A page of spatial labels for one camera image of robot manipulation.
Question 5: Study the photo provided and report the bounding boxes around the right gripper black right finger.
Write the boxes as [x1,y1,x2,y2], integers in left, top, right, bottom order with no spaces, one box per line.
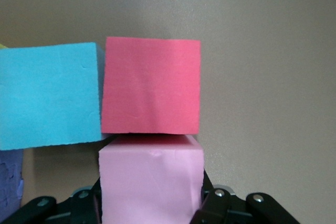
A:
[191,168,300,224]

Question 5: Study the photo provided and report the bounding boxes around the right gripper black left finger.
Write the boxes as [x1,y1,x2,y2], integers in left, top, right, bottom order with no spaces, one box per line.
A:
[0,177,103,224]

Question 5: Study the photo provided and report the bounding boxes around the pink foam cube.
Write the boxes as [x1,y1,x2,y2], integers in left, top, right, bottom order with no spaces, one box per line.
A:
[98,134,205,224]

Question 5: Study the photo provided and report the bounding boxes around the light blue foam cube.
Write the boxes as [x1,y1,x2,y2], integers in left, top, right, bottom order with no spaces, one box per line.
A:
[0,41,106,151]

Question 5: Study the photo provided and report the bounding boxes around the red foam cube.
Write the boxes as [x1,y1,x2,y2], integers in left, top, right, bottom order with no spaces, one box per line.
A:
[100,36,202,134]

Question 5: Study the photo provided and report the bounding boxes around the purple foam cube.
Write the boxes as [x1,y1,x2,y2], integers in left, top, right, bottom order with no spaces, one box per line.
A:
[0,149,25,222]

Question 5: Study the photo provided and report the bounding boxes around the brown table cover sheet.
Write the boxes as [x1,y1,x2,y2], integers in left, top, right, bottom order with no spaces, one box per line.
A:
[0,0,336,224]

